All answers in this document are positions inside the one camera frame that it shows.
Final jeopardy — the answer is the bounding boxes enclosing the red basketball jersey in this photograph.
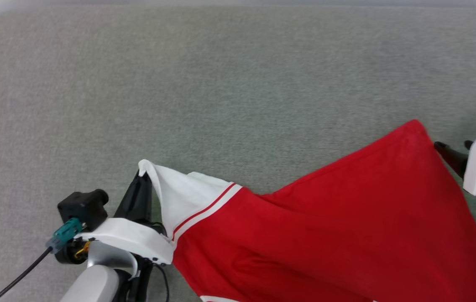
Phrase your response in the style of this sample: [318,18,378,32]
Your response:
[138,120,476,302]

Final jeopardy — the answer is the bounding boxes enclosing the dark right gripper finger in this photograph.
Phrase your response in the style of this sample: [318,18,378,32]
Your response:
[434,141,469,179]

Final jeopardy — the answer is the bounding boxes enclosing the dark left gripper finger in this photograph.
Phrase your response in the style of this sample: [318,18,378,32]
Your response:
[140,171,154,224]
[114,172,143,222]

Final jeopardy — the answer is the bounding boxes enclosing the black camera cable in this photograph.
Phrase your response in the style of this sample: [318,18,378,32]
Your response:
[0,247,54,302]

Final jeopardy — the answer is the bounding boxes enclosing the teal cable connector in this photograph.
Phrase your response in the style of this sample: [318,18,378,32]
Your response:
[46,218,84,255]

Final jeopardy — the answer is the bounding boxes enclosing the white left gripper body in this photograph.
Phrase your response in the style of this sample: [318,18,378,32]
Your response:
[74,217,175,265]

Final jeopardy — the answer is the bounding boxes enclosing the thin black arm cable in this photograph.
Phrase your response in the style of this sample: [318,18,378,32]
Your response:
[154,263,170,302]

